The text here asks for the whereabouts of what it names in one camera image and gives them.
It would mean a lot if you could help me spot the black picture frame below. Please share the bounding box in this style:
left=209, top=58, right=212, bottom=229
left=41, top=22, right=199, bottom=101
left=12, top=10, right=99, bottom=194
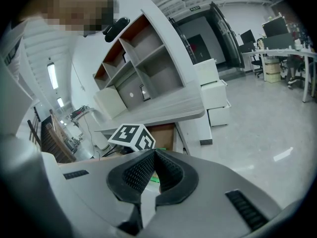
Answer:
left=139, top=83, right=151, bottom=102

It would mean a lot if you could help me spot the white cylindrical pedestal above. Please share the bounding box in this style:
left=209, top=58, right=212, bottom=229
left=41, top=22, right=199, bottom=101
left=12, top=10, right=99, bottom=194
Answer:
left=72, top=107, right=111, bottom=151

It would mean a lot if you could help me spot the black glass door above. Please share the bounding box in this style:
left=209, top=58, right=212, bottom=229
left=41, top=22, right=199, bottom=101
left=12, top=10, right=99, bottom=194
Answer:
left=170, top=0, right=246, bottom=72

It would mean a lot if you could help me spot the person's head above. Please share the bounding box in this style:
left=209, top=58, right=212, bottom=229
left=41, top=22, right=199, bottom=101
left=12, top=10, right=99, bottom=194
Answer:
left=14, top=0, right=120, bottom=37

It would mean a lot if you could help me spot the long white office desk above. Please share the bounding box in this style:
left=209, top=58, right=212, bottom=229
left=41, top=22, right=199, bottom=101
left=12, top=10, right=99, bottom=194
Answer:
left=241, top=48, right=317, bottom=104

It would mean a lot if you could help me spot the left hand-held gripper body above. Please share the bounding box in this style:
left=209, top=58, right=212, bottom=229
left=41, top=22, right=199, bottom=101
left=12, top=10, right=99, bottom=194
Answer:
left=107, top=123, right=157, bottom=153

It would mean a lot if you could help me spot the pale yellow storage crate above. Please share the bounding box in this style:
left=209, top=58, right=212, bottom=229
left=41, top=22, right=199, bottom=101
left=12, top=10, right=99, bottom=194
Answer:
left=263, top=57, right=281, bottom=74
left=265, top=71, right=282, bottom=83

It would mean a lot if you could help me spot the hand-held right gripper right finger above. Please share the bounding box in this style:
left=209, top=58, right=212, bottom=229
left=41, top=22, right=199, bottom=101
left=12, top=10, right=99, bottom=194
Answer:
left=148, top=148, right=283, bottom=238

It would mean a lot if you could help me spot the white drawer cabinet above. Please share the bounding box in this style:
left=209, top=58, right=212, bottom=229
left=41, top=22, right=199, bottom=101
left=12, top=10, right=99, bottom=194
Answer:
left=194, top=58, right=232, bottom=127

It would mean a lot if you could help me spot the grey wooden desk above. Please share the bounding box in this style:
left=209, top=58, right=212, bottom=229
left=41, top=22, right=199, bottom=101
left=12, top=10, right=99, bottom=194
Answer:
left=94, top=79, right=213, bottom=156

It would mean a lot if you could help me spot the grey shelf unit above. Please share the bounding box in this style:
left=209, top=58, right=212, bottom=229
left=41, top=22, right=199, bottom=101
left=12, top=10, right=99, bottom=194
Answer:
left=93, top=8, right=197, bottom=109

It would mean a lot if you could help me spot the black device with cables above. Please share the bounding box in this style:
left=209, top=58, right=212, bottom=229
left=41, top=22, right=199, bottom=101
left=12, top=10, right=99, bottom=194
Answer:
left=69, top=105, right=90, bottom=120

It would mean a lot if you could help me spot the cream storage box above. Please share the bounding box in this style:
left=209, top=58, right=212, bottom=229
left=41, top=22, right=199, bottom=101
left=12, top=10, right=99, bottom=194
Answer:
left=93, top=85, right=128, bottom=120

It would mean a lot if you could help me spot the black office chair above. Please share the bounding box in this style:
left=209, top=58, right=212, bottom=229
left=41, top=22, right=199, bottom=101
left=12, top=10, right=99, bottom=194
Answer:
left=249, top=50, right=265, bottom=79

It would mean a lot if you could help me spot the cardboard box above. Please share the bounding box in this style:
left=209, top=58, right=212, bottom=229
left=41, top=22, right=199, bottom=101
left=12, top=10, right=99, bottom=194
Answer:
left=146, top=122, right=192, bottom=156

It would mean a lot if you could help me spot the person's white shirt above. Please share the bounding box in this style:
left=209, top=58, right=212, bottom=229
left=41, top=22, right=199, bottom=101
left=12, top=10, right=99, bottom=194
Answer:
left=0, top=18, right=34, bottom=138

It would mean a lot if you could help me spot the black computer monitor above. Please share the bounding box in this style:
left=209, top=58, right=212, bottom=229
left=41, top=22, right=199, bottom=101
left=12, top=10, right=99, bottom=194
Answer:
left=262, top=32, right=296, bottom=51
left=262, top=16, right=289, bottom=38
left=239, top=29, right=257, bottom=53

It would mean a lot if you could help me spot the dark brown wooden rack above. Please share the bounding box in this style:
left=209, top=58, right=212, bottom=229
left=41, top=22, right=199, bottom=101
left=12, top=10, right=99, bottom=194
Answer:
left=26, top=109, right=77, bottom=164

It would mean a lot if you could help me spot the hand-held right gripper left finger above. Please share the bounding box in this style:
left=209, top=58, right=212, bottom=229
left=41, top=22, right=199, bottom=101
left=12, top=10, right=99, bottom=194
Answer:
left=58, top=148, right=158, bottom=238

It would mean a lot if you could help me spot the black head-worn camera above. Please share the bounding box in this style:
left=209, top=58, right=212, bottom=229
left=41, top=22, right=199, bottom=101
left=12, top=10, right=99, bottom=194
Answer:
left=103, top=16, right=131, bottom=43

